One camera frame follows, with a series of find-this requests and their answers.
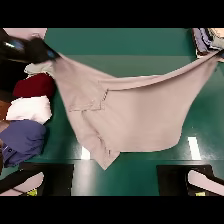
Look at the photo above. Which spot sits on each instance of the blue shirt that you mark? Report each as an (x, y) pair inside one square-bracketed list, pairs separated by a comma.
[(21, 140)]

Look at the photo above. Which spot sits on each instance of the dark red garment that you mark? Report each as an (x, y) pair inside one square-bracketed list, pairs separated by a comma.
[(35, 86)]

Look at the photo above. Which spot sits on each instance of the pale grey-green garment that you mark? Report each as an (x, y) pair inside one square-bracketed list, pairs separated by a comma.
[(36, 67)]

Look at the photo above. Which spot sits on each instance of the beige polo shirt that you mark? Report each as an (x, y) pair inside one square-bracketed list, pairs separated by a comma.
[(133, 113)]

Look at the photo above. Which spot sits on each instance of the white garment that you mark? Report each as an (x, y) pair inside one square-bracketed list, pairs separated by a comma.
[(30, 109)]

